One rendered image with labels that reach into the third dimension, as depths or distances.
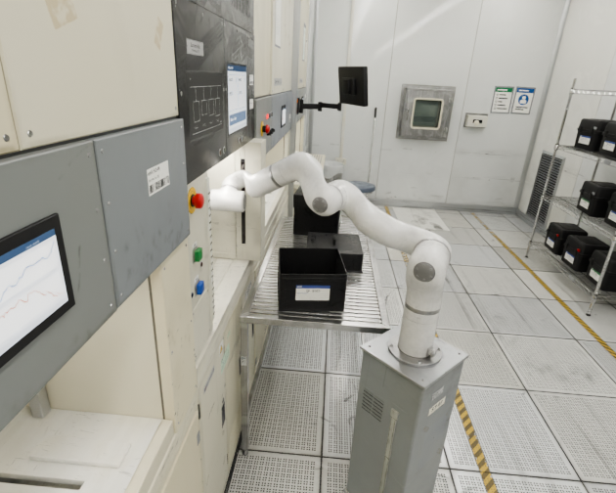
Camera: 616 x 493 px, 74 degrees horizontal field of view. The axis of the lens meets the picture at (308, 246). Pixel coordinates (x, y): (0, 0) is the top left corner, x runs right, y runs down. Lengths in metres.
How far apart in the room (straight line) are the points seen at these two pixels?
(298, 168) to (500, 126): 4.97
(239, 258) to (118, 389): 0.93
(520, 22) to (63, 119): 5.89
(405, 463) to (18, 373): 1.36
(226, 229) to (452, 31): 4.65
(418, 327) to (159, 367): 0.84
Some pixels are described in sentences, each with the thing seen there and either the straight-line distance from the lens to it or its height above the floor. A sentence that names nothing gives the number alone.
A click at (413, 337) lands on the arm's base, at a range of 1.49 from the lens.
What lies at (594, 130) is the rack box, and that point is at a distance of 4.45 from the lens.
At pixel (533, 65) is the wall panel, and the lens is 6.28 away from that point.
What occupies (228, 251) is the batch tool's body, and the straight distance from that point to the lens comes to 1.91.
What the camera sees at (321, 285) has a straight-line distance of 1.66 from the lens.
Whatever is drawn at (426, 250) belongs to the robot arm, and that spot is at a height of 1.18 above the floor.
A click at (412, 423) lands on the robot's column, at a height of 0.59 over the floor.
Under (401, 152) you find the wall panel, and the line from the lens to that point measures 5.93.
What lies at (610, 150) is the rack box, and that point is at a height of 1.24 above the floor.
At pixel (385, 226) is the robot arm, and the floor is 1.22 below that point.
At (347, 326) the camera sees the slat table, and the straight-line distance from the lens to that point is 1.66.
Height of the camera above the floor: 1.65
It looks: 22 degrees down
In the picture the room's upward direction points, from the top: 3 degrees clockwise
